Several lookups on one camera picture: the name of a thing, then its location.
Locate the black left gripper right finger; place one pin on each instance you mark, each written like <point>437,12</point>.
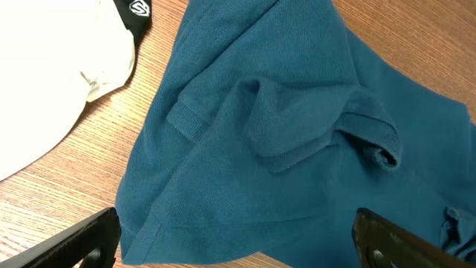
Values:
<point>383,244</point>

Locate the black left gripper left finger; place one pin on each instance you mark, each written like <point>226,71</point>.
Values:
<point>90,243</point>

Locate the blue polo shirt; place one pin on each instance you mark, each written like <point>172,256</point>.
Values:
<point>272,125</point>

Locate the white shirt with black print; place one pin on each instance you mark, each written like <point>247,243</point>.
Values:
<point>56,56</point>

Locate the black garment under white shirt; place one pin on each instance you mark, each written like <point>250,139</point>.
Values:
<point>136,17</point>

